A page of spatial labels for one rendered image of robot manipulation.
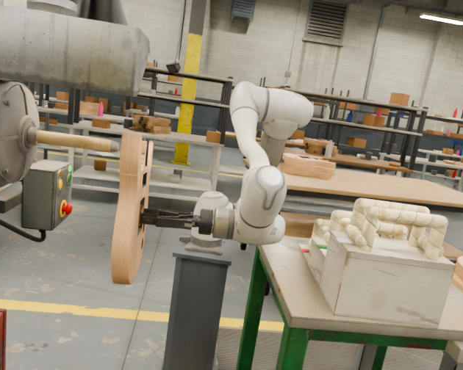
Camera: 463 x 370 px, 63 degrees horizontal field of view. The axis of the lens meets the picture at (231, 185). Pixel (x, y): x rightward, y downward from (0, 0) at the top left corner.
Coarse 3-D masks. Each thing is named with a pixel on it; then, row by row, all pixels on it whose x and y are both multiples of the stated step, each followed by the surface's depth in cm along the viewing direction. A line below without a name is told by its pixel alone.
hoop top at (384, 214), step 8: (368, 208) 91; (376, 208) 90; (384, 208) 90; (376, 216) 89; (384, 216) 89; (392, 216) 89; (400, 216) 89; (408, 216) 90; (416, 216) 90; (424, 216) 90; (432, 216) 90; (440, 216) 91; (408, 224) 91; (416, 224) 90; (424, 224) 90; (432, 224) 90; (440, 224) 90
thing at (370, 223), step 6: (366, 216) 91; (372, 216) 89; (366, 222) 90; (372, 222) 90; (366, 228) 90; (372, 228) 90; (366, 234) 91; (372, 234) 90; (366, 240) 91; (372, 240) 91; (366, 246) 91; (372, 246) 91
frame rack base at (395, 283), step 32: (352, 256) 90; (384, 256) 90; (416, 256) 93; (320, 288) 106; (352, 288) 92; (384, 288) 92; (416, 288) 92; (448, 288) 93; (384, 320) 94; (416, 320) 94
